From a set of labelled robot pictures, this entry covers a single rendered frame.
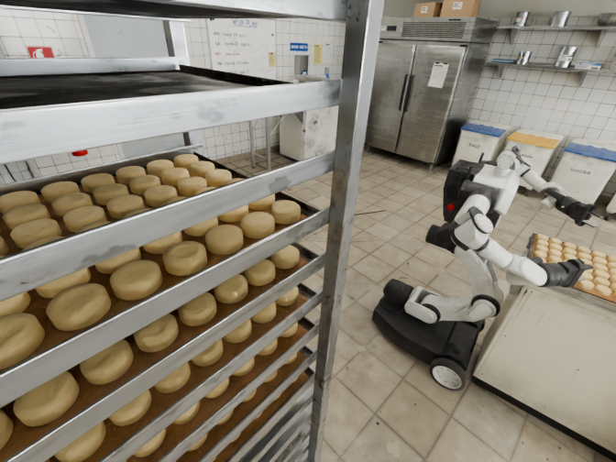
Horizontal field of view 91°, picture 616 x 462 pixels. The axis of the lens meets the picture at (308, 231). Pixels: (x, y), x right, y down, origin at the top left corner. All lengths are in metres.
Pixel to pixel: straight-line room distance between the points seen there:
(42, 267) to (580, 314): 1.80
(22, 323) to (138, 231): 0.14
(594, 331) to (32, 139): 1.87
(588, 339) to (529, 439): 0.67
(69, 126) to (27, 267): 0.10
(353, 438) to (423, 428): 0.39
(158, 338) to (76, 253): 0.18
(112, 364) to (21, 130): 0.27
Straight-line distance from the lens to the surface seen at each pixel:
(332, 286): 0.55
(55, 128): 0.26
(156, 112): 0.28
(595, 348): 1.91
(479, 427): 2.16
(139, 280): 0.37
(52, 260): 0.29
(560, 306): 1.79
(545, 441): 2.31
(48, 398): 0.44
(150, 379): 0.41
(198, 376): 0.52
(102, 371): 0.43
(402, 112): 5.33
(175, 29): 0.76
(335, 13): 0.41
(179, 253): 0.40
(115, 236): 0.29
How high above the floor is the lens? 1.74
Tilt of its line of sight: 33 degrees down
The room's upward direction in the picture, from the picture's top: 3 degrees clockwise
